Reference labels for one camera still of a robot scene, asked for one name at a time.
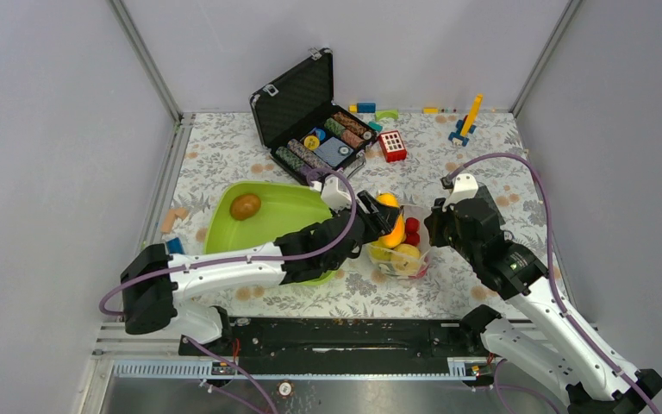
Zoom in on orange mango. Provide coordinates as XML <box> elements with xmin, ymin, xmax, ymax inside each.
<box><xmin>375</xmin><ymin>192</ymin><xmax>406</xmax><ymax>249</ymax></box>

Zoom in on yellow banana piece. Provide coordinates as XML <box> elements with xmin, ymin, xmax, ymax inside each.
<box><xmin>368</xmin><ymin>241</ymin><xmax>393</xmax><ymax>262</ymax></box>

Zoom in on clear zip top bag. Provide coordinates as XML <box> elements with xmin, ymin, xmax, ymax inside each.
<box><xmin>365</xmin><ymin>204</ymin><xmax>431</xmax><ymax>279</ymax></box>

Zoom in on yellow lemon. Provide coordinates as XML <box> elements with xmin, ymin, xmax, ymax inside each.
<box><xmin>390</xmin><ymin>243</ymin><xmax>422</xmax><ymax>277</ymax></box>

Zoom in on brown kiwi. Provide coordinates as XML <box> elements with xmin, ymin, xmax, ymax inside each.
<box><xmin>229</xmin><ymin>193</ymin><xmax>262</xmax><ymax>221</ymax></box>

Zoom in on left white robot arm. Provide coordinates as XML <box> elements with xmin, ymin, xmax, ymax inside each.
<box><xmin>99</xmin><ymin>171</ymin><xmax>402</xmax><ymax>354</ymax></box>

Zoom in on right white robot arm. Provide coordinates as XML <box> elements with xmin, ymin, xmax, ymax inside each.
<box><xmin>424</xmin><ymin>174</ymin><xmax>662</xmax><ymax>413</ymax></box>

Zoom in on red building block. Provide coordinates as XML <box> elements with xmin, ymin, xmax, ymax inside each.
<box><xmin>378</xmin><ymin>130</ymin><xmax>408</xmax><ymax>163</ymax></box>

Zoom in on blue yellow block tower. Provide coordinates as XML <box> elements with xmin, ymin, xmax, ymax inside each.
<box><xmin>448</xmin><ymin>94</ymin><xmax>484</xmax><ymax>147</ymax></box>

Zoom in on black poker chip case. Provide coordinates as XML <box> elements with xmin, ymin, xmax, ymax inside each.
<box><xmin>249</xmin><ymin>47</ymin><xmax>378</xmax><ymax>185</ymax></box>

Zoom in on green arch block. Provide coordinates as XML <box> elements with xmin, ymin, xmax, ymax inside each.
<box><xmin>375</xmin><ymin>110</ymin><xmax>399</xmax><ymax>121</ymax></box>

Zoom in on green plastic tray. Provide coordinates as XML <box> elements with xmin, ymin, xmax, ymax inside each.
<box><xmin>199</xmin><ymin>181</ymin><xmax>331</xmax><ymax>292</ymax></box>

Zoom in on blue block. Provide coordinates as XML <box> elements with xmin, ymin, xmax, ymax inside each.
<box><xmin>355</xmin><ymin>102</ymin><xmax>377</xmax><ymax>114</ymax></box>

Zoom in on blue grey floor blocks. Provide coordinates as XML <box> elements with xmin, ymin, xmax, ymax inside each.
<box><xmin>165</xmin><ymin>237</ymin><xmax>185</xmax><ymax>254</ymax></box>

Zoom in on tan wooden block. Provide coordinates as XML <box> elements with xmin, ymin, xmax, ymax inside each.
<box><xmin>159</xmin><ymin>207</ymin><xmax>190</xmax><ymax>235</ymax></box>

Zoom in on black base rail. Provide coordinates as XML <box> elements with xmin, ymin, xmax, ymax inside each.
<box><xmin>204</xmin><ymin>305</ymin><xmax>501</xmax><ymax>375</ymax></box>

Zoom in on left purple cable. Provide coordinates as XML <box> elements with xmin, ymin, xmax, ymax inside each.
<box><xmin>98</xmin><ymin>166</ymin><xmax>359</xmax><ymax>414</ymax></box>

